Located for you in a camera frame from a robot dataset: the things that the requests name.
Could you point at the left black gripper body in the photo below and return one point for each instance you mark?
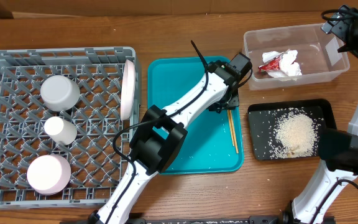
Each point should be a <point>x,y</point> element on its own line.
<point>228,102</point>

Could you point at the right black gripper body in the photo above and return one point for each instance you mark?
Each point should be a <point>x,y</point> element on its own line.
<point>354,34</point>

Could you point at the red snack wrapper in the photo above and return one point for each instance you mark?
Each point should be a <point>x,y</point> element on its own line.
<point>271,65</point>

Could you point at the white napkin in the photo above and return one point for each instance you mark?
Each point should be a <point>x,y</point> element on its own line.
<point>288,65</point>

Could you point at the large white plate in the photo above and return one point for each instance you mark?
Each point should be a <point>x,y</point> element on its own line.
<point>127,90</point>

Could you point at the cream white cup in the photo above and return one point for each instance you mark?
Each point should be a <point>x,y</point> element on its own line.
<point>60,130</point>

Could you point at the grey white small bowl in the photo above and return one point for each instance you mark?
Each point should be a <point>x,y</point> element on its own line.
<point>59,93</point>

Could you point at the pink shallow bowl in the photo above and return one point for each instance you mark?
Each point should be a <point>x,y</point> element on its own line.
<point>49,174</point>

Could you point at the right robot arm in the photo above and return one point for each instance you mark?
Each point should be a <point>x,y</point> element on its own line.
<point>337,150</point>

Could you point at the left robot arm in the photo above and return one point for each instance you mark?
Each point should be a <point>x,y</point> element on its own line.
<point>160,135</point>

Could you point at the clear plastic waste bin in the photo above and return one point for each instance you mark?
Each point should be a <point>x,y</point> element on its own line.
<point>317,55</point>

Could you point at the teal plastic serving tray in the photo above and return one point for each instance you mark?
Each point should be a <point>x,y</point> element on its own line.
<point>208,146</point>

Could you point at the black rectangular tray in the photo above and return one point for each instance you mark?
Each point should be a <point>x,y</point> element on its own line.
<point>259,121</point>

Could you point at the pile of white rice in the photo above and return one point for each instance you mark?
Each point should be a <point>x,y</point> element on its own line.
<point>293,133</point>

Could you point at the grey plastic dish rack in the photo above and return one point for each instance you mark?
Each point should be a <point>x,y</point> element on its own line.
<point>97,155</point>

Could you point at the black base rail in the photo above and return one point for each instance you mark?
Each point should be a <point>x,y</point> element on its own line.
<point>251,220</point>

